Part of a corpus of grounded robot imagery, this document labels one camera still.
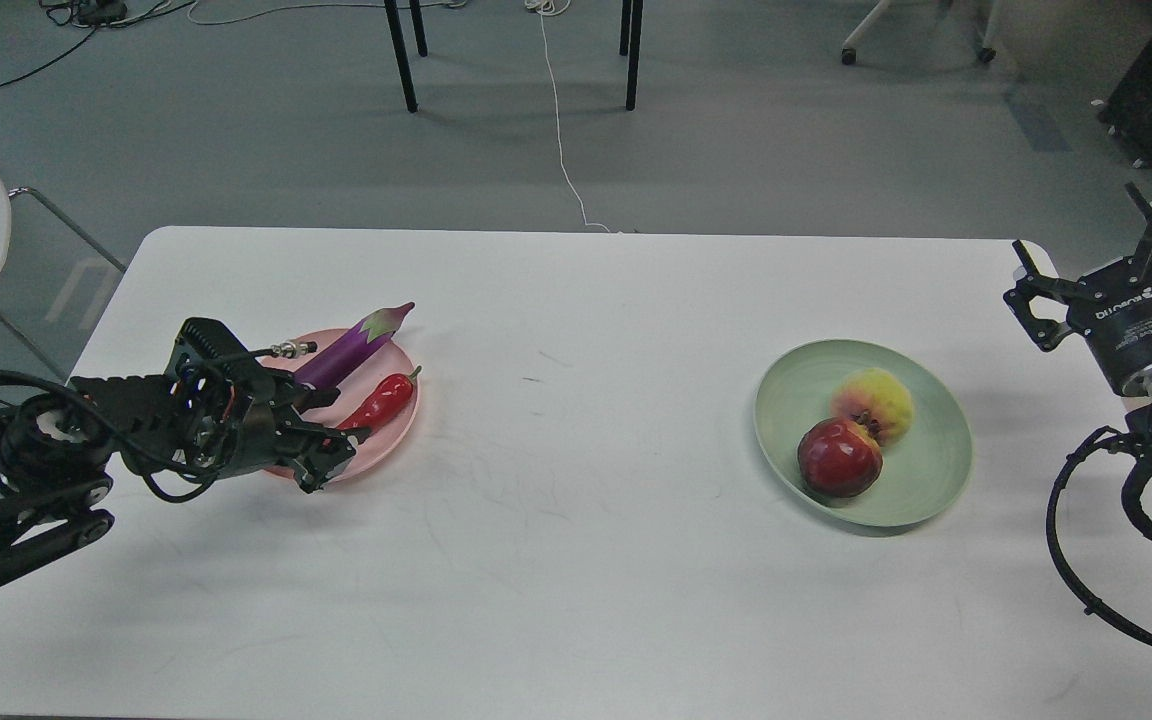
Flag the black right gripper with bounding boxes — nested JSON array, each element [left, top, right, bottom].
[[1003, 182, 1152, 396]]

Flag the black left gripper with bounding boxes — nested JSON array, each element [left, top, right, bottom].
[[68, 316, 372, 495]]

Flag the red chili pepper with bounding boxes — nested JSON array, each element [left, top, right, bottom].
[[335, 366, 422, 438]]

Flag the purple eggplant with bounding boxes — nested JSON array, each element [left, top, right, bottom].
[[293, 302, 416, 391]]

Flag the yellow pink peach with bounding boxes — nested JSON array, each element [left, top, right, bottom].
[[829, 366, 916, 447]]

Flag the red pomegranate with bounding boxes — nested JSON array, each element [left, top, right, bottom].
[[796, 418, 884, 498]]

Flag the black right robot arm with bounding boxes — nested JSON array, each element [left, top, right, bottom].
[[1005, 183, 1152, 647]]

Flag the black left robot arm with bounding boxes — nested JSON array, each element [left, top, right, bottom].
[[0, 316, 366, 588]]

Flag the pink plate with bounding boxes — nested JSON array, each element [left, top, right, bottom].
[[259, 328, 419, 486]]

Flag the green plate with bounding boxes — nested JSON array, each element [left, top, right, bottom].
[[753, 340, 973, 532]]

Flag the office chair base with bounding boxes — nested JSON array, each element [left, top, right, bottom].
[[838, 1, 1007, 67]]

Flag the black table legs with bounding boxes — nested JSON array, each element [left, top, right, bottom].
[[381, 1, 646, 113]]

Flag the black floor cables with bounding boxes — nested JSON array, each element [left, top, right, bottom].
[[0, 0, 197, 104]]

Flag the white floor cable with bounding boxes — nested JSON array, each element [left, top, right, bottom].
[[524, 0, 627, 234]]

